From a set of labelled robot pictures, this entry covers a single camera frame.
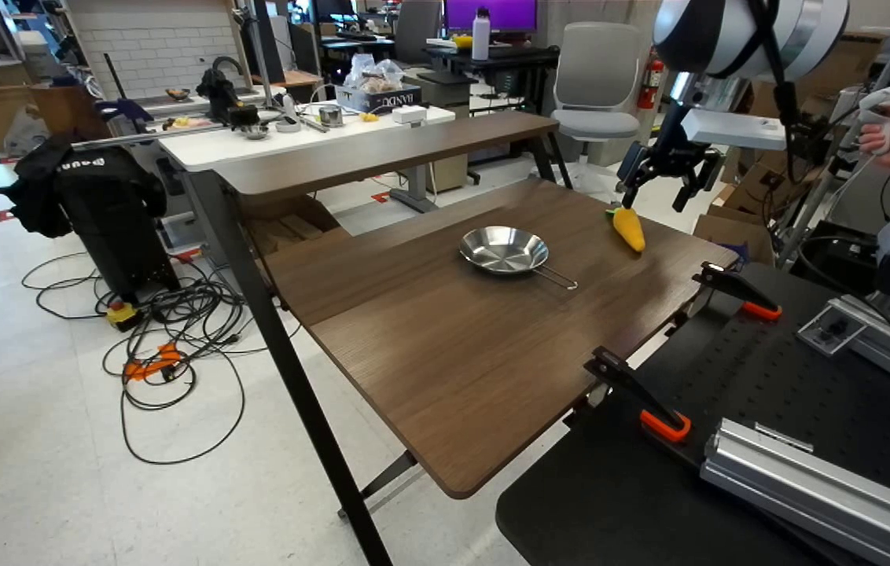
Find black floor cable bundle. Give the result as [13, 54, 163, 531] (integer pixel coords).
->
[19, 248, 306, 471]

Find black computer tower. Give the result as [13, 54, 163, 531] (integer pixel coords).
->
[50, 142, 182, 307]

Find purple lit monitor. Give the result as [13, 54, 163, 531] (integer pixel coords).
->
[441, 0, 543, 37]

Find white plastic bag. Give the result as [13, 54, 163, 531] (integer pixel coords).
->
[340, 51, 427, 112]

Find black orange bar clamp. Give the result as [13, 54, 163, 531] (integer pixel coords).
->
[581, 346, 693, 446]
[690, 262, 787, 327]

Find small silver metal pan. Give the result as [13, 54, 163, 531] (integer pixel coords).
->
[454, 224, 581, 296]

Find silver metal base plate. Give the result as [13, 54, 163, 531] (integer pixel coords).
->
[794, 291, 890, 407]

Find wooden desk black legs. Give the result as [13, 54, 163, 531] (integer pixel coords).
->
[155, 108, 578, 566]

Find red fire extinguisher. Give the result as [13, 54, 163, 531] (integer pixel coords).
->
[636, 54, 669, 112]

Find small white box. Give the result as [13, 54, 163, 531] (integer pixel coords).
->
[391, 103, 429, 132]

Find grey office chair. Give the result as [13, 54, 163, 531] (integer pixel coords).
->
[551, 21, 655, 169]

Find black backpack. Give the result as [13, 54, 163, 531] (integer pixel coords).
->
[0, 135, 80, 241]

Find orange cable plug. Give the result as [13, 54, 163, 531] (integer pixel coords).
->
[120, 339, 191, 386]

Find large open cardboard box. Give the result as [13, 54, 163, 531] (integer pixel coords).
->
[0, 77, 104, 164]

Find white water bottle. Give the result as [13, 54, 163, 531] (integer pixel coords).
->
[468, 2, 497, 61]

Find orange carrot plush toy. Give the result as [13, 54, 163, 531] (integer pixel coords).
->
[602, 202, 649, 259]

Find aluminium extrusion rail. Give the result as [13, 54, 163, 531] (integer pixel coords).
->
[697, 418, 890, 566]

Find black perforated board table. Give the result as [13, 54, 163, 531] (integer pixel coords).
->
[492, 262, 890, 566]

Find brown cardboard box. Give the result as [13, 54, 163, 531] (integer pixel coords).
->
[690, 145, 794, 262]

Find grey metal tripod stand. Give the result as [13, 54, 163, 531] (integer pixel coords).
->
[771, 0, 890, 271]

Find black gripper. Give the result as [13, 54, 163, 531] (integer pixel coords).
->
[618, 98, 725, 218]

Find black desk device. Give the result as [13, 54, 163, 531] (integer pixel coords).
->
[196, 54, 263, 135]

